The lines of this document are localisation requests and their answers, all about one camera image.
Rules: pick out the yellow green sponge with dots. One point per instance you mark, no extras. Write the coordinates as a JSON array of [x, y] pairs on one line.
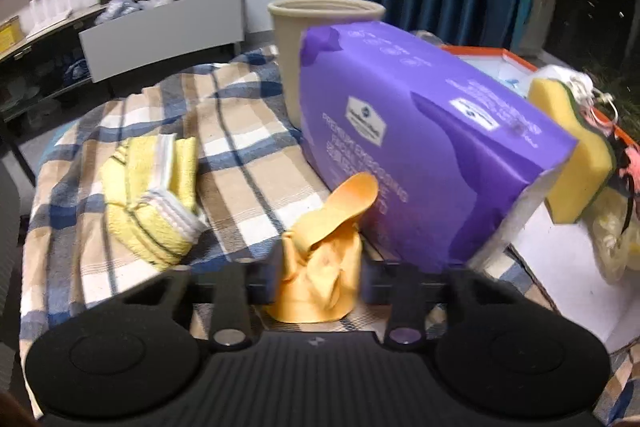
[[590, 164]]

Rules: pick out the purple tissue pack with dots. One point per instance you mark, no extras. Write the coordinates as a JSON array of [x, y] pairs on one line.
[[462, 162]]

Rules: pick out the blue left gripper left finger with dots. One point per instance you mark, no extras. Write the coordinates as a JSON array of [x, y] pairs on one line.
[[270, 275]]

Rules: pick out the grey tv cabinet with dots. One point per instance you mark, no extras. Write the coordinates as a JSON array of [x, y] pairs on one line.
[[142, 38]]

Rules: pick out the pink fuzzy sock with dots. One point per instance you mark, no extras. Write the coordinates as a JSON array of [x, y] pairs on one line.
[[630, 172]]

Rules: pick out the yellow striped towel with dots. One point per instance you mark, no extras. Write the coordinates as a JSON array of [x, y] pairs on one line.
[[151, 206]]

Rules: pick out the orange cloth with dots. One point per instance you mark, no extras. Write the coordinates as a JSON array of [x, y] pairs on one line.
[[321, 257]]

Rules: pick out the yellow box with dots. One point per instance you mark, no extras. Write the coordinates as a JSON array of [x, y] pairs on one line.
[[10, 33]]

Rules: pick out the white router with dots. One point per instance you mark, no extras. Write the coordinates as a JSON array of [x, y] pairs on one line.
[[47, 13]]

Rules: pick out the pale yellow plastic bag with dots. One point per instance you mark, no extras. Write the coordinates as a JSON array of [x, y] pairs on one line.
[[613, 226]]

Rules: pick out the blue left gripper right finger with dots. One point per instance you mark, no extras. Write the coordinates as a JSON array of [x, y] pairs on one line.
[[373, 282]]

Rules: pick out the plaid blanket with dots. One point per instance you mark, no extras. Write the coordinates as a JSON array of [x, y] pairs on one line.
[[186, 266]]

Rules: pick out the beige cylindrical bin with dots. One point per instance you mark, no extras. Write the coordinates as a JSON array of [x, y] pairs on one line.
[[302, 28]]

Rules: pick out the orange rimmed white box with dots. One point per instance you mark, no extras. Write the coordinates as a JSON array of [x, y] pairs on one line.
[[561, 257]]

